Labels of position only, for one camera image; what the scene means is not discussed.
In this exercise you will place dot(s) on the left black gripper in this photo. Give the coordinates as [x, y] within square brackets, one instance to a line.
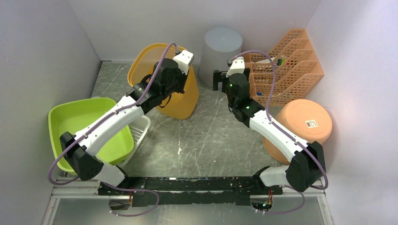
[184, 77]

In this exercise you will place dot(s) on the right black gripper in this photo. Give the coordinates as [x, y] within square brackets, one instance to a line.
[218, 77]

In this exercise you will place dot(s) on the yellow mesh waste bin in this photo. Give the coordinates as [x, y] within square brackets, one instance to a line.
[180, 106]

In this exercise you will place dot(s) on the grey plastic bin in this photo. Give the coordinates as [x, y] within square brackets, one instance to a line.
[221, 44]

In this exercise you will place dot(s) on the orange plastic bucket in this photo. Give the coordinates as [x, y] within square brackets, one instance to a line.
[304, 118]

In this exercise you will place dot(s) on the green plastic basin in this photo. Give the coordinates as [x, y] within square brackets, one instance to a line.
[76, 115]

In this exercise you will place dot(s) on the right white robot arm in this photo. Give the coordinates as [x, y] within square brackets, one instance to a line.
[306, 167]

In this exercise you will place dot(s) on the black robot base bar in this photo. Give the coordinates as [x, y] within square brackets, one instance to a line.
[146, 191]

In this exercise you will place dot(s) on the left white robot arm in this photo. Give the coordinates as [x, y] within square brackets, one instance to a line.
[80, 149]

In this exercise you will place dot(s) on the white plastic basket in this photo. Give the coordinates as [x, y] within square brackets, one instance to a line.
[139, 129]

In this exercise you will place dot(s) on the orange mesh file organizer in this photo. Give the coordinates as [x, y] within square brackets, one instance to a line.
[297, 70]

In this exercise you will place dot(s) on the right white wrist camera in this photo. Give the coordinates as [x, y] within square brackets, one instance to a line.
[237, 67]

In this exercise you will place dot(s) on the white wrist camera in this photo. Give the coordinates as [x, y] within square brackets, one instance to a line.
[237, 67]
[184, 60]

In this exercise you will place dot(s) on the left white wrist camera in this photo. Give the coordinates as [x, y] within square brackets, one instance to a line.
[184, 60]

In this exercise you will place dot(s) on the aluminium rail frame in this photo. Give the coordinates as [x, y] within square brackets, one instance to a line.
[306, 166]

